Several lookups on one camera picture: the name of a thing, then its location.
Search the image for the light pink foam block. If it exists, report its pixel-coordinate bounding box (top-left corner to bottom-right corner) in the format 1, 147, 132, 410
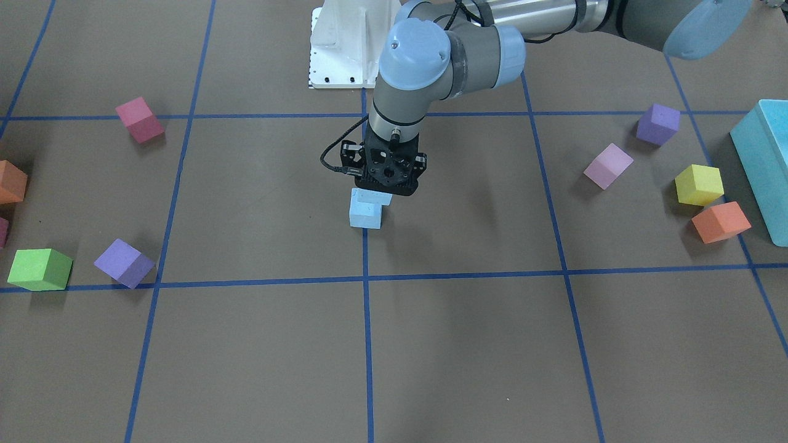
584, 143, 634, 190

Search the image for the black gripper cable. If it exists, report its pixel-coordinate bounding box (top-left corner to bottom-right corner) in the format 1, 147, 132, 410
320, 114, 370, 176

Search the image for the orange foam block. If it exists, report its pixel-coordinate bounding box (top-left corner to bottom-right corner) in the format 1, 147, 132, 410
691, 201, 752, 244
0, 160, 28, 205

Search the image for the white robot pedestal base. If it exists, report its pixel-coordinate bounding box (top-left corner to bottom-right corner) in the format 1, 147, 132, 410
308, 1, 402, 89

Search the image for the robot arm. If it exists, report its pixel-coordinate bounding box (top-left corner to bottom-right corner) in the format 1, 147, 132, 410
320, 1, 751, 196

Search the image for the green foam block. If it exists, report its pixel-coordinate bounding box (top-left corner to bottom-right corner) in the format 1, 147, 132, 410
7, 249, 73, 292

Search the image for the light blue plastic bin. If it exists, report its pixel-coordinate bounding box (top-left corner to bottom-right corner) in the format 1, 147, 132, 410
730, 99, 787, 247

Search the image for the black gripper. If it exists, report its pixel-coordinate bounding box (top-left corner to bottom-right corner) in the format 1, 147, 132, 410
340, 130, 427, 196

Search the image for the magenta foam block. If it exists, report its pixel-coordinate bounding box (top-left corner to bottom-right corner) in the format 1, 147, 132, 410
0, 218, 9, 249

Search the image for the blue foam block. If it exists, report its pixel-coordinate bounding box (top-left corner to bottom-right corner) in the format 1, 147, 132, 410
351, 188, 392, 206
348, 200, 383, 229

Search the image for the purple foam block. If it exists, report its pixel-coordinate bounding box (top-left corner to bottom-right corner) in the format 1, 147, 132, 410
94, 239, 155, 289
635, 103, 681, 146

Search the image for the crimson foam block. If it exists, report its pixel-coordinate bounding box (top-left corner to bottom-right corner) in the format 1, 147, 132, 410
115, 97, 165, 144

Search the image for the yellow foam block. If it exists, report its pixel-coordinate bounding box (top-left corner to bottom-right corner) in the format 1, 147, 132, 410
673, 164, 725, 207

